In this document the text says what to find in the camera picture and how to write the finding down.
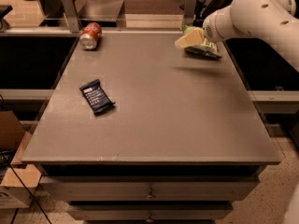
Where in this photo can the left metal bracket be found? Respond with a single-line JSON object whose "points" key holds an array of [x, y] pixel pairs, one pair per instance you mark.
{"points": [[71, 15]]}

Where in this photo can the lower grey drawer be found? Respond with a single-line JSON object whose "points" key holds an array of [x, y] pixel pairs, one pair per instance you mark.
{"points": [[150, 211]]}

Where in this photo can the upper grey drawer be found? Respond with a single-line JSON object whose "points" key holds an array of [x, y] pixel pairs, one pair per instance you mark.
{"points": [[97, 189]]}

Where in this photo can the cardboard box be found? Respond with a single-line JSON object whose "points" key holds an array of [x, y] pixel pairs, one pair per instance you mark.
{"points": [[18, 180]]}

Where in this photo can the green jalapeno chip bag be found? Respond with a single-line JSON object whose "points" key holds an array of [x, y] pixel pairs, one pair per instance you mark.
{"points": [[204, 47]]}

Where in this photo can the red coke can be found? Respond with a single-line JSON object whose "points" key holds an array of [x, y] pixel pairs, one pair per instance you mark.
{"points": [[90, 35]]}

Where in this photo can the right metal bracket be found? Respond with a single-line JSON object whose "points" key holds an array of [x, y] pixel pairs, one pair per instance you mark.
{"points": [[188, 15]]}

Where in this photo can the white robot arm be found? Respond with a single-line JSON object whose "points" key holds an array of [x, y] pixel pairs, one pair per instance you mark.
{"points": [[272, 21]]}

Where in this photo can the metal bracket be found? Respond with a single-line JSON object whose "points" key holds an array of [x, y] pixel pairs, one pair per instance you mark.
{"points": [[188, 15], [71, 15]]}

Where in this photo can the grey drawer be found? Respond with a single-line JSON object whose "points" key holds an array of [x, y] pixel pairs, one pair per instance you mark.
{"points": [[150, 211], [97, 189]]}

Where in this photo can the dark blue snack bar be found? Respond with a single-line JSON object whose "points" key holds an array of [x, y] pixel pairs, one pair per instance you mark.
{"points": [[96, 97]]}

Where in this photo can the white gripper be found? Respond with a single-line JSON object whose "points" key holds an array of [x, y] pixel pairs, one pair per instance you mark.
{"points": [[210, 30]]}

